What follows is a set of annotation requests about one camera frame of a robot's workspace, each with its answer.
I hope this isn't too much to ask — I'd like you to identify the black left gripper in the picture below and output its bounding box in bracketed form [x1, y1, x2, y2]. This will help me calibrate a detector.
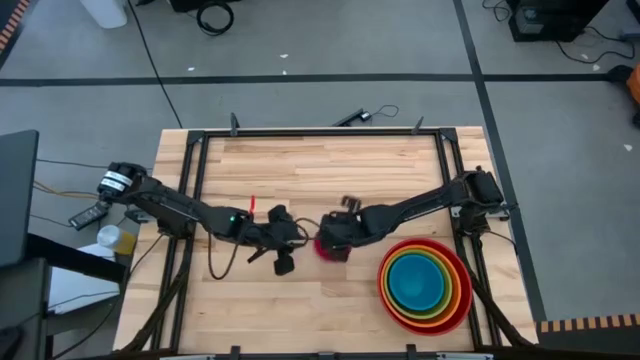
[256, 204, 309, 277]

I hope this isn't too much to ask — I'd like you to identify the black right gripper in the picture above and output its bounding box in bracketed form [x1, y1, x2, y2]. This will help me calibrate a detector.
[318, 211, 367, 264]

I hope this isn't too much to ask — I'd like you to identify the pink plastic bowl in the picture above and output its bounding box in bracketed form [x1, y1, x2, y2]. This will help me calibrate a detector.
[313, 235, 352, 264]

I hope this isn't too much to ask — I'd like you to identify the teal plastic bowl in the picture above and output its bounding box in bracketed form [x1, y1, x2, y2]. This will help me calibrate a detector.
[388, 253, 447, 313]

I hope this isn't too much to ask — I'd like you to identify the yellow-green plastic bowl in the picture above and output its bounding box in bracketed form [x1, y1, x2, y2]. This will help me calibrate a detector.
[383, 248, 454, 321]

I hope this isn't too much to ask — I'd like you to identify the orange plastic bowl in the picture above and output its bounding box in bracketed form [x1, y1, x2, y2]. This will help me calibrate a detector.
[379, 243, 462, 329]

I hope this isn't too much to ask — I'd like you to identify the stack of rainbow bowls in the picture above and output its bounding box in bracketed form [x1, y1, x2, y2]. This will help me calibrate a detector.
[376, 237, 474, 337]

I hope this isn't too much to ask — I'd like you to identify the black power adapter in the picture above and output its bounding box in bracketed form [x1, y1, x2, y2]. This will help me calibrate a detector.
[332, 107, 374, 127]

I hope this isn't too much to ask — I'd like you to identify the yellow and white cup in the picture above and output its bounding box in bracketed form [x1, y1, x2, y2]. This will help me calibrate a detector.
[96, 224, 138, 256]

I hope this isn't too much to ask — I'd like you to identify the black remote control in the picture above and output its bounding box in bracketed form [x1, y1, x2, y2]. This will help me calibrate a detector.
[68, 199, 110, 232]

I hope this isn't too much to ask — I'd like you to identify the white paper sheet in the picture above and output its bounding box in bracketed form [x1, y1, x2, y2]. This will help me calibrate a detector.
[47, 243, 126, 315]

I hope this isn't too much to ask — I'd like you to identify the black desk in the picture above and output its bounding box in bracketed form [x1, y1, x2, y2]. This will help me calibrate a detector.
[0, 233, 127, 360]

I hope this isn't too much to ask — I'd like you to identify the dark laptop screen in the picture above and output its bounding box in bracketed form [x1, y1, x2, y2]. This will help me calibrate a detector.
[0, 129, 40, 269]

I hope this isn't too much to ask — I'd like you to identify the white bin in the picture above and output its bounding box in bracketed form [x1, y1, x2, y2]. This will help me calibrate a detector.
[79, 0, 129, 30]

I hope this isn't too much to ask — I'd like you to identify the black computer tower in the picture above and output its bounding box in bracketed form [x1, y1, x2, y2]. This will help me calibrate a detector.
[507, 0, 610, 44]

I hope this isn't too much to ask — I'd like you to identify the orange round object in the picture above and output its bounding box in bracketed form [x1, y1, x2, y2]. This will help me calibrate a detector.
[627, 63, 640, 105]

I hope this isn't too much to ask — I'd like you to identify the brown cable loop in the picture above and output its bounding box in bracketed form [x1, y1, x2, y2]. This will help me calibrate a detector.
[206, 230, 242, 281]

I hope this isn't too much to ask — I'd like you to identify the black table frame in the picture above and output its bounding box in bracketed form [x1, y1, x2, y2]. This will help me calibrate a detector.
[149, 112, 502, 360]

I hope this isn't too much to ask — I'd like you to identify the black cable bundle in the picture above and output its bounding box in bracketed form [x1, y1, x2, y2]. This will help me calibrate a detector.
[469, 277, 534, 349]
[119, 269, 187, 354]

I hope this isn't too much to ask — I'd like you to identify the long black floor cable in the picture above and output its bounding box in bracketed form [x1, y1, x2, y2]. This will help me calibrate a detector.
[127, 0, 184, 130]

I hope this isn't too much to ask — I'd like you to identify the coiled black cable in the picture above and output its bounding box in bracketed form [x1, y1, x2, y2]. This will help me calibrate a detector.
[195, 0, 236, 37]

